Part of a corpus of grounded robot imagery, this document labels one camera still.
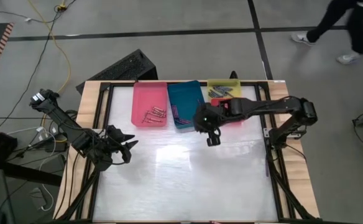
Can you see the pink plastic bin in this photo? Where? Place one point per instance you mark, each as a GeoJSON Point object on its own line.
{"type": "Point", "coordinates": [147, 96]}

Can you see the teal blue plastic bin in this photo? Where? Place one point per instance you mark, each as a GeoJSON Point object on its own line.
{"type": "Point", "coordinates": [184, 96]}

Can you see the grey power adapter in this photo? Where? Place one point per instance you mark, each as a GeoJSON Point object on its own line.
{"type": "Point", "coordinates": [38, 197]}

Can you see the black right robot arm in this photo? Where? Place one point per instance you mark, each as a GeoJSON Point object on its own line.
{"type": "Point", "coordinates": [262, 107]}

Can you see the yellow plastic bin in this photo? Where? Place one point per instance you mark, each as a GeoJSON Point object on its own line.
{"type": "Point", "coordinates": [211, 83]}

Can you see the power strip with adapters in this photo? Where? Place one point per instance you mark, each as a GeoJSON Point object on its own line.
{"type": "Point", "coordinates": [55, 144]}

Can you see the silver metal bracket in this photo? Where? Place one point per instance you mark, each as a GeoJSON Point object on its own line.
{"type": "Point", "coordinates": [298, 134]}

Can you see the person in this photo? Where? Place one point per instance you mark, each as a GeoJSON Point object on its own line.
{"type": "Point", "coordinates": [349, 18]}

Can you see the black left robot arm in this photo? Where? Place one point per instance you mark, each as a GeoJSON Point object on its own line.
{"type": "Point", "coordinates": [66, 127]}

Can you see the silver frame corner plate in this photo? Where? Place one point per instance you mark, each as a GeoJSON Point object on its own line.
{"type": "Point", "coordinates": [266, 132]}

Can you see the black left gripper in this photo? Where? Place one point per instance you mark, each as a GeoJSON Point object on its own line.
{"type": "Point", "coordinates": [116, 143]}

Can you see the red plastic bin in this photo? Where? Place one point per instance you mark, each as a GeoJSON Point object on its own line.
{"type": "Point", "coordinates": [215, 101]}

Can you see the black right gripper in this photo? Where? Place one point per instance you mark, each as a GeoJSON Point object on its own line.
{"type": "Point", "coordinates": [208, 119]}

